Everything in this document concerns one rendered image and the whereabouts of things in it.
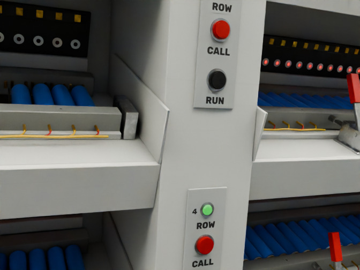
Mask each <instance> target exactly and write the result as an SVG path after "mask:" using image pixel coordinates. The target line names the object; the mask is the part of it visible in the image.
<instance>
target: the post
mask: <svg viewBox="0 0 360 270"><path fill-rule="evenodd" d="M200 2H201V0H111V17H110V45H109V72H108V93H109V85H110V75H111V66H112V60H113V53H115V54H116V55H117V56H118V57H119V58H120V59H121V60H122V61H123V62H124V63H125V64H126V65H127V66H128V67H129V68H130V69H131V70H132V71H133V73H134V74H135V75H136V76H137V77H138V78H139V79H140V80H141V81H142V82H143V83H144V84H145V85H146V86H147V87H148V88H149V89H150V90H151V91H152V92H153V93H154V94H155V95H156V96H157V97H158V98H159V99H160V100H161V101H162V102H163V104H164V105H165V106H166V107H167V108H168V109H169V110H170V115H169V122H168V127H167V133H166V139H165V143H164V149H163V156H162V161H161V167H160V173H159V179H158V183H157V189H156V195H155V201H154V207H153V208H142V209H128V210H120V211H110V213H111V216H112V219H113V221H114V223H115V226H116V228H117V231H118V233H119V236H120V238H121V241H122V243H123V246H124V248H125V251H126V254H127V256H128V259H129V261H130V264H131V266H132V269H133V270H183V256H184V240H185V224H186V208H187V199H188V189H202V188H220V187H227V197H226V210H225V217H224V231H223V243H222V257H221V270H243V259H244V247H245V235H246V223H247V216H248V204H249V192H250V180H251V168H252V157H253V144H254V133H255V125H256V114H257V102H258V90H259V78H260V66H261V54H262V47H263V36H264V23H265V12H266V0H242V12H241V25H240V33H239V45H238V59H237V72H236V85H235V98H234V108H233V109H219V108H194V107H193V105H194V89H195V80H196V65H197V49H198V34H199V18H200Z"/></svg>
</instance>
